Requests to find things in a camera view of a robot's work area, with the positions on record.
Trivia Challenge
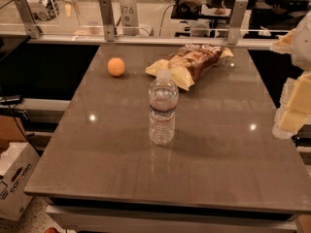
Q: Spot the middle metal bracket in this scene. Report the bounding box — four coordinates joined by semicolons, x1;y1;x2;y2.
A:
99;0;117;42

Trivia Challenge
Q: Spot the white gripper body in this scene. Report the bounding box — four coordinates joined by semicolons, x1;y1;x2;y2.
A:
291;11;311;71

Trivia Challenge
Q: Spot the grey table frame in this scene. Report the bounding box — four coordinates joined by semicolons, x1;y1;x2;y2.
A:
46;205;304;233

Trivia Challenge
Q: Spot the left metal bracket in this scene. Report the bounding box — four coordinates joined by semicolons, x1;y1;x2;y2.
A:
13;0;42;39

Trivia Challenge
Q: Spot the brown yellow chip bag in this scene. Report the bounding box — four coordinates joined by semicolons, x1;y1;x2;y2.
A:
146;44;234;90

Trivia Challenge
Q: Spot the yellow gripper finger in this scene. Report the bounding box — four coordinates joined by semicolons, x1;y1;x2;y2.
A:
272;71;311;139
270;29;294;54

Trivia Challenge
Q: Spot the metal bracket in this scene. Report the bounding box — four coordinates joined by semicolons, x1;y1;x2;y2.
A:
13;0;42;39
226;0;248;45
99;0;117;42

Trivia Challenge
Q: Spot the white cardboard box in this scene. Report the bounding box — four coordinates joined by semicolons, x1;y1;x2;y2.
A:
0;143;40;221

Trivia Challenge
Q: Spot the black cable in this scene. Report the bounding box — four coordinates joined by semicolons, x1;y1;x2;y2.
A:
0;84;43;157

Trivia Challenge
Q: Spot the orange fruit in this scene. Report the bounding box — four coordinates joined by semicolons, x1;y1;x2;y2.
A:
107;57;125;77

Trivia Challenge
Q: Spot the numbered white sign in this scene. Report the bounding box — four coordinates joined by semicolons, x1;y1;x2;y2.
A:
119;0;139;36

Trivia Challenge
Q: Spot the right metal bracket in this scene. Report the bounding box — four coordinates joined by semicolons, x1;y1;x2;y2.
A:
226;0;248;45

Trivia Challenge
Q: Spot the clear plastic water bottle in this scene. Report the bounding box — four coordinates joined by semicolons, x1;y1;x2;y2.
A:
149;69;179;146

